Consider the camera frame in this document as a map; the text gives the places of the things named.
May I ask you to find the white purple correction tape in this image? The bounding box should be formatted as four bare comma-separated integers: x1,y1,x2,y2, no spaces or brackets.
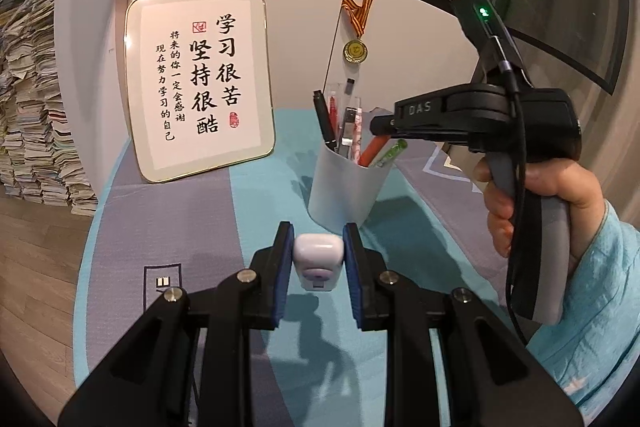
293,233,344,291

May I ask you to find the orange pen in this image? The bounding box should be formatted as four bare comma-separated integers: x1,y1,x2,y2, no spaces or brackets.
358,134,390,167

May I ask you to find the green white pen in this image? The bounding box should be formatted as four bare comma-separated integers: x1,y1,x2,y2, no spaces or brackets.
373,139,408,168

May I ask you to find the red pen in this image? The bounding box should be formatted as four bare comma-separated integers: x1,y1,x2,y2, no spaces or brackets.
328,89,340,135

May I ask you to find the light blue sleeve forearm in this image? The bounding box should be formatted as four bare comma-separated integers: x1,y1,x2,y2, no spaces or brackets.
527,205,640,424

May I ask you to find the person right hand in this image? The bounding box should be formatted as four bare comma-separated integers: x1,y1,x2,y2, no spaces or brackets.
474,159,606,265

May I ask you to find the translucent white pen cup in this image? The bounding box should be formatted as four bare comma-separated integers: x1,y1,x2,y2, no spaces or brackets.
307,144,393,234

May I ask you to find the pink patterned pen in cup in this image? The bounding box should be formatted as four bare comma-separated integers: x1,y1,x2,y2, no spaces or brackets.
350,107,362,164

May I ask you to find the black capped pen in cup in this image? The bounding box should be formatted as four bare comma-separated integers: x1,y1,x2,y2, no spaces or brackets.
342,78,355,107

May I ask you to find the gold medal striped ribbon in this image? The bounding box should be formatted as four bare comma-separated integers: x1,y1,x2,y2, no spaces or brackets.
342,0,374,64

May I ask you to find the framed white calligraphy sign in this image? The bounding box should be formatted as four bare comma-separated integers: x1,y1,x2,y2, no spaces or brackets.
125,0,276,183

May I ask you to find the stack of papers on floor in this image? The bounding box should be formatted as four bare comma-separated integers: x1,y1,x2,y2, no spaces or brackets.
1,0,98,217

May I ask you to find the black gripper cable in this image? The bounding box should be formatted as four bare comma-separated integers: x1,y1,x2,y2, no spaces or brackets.
491,34,532,348

